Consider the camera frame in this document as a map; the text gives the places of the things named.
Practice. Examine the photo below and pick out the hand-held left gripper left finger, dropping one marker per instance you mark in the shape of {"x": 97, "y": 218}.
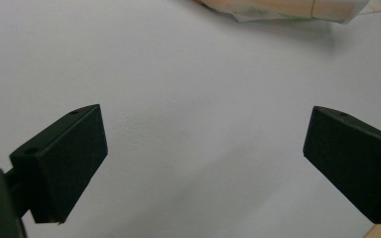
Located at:
{"x": 66, "y": 158}

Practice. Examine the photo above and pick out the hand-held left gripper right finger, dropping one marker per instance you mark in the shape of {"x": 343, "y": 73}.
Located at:
{"x": 354, "y": 158}

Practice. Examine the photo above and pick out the leaf-print white cloth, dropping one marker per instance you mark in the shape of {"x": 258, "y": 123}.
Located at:
{"x": 278, "y": 10}

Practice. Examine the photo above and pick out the white table mat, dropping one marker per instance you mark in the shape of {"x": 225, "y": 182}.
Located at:
{"x": 191, "y": 99}

